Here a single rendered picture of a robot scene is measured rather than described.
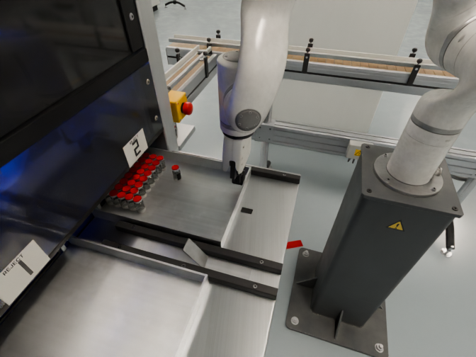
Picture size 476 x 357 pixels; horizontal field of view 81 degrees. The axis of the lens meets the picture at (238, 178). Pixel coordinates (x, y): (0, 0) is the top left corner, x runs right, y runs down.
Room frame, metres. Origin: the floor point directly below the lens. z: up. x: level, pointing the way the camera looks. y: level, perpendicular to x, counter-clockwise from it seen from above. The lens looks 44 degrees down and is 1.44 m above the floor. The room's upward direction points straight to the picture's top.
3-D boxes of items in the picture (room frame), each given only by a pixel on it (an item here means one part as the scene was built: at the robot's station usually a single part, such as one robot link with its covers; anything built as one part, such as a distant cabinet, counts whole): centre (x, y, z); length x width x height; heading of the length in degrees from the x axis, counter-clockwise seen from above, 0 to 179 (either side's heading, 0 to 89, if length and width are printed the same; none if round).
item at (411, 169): (0.62, -0.51, 0.95); 0.19 x 0.19 x 0.18
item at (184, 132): (0.82, 0.24, 0.87); 0.14 x 0.13 x 0.02; 73
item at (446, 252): (1.09, -1.27, 0.07); 0.50 x 0.08 x 0.14; 163
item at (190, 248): (0.31, 0.04, 0.91); 0.14 x 0.03 x 0.06; 74
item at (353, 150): (1.20, -0.66, 0.50); 0.12 x 0.05 x 0.09; 73
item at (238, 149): (0.54, 0.00, 1.03); 0.10 x 0.08 x 0.11; 163
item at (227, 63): (0.54, 0.00, 1.17); 0.09 x 0.08 x 0.13; 9
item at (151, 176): (0.55, 0.25, 0.90); 0.18 x 0.02 x 0.05; 163
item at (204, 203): (0.52, 0.16, 0.90); 0.34 x 0.26 x 0.04; 73
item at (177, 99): (0.79, 0.20, 1.00); 0.08 x 0.07 x 0.07; 73
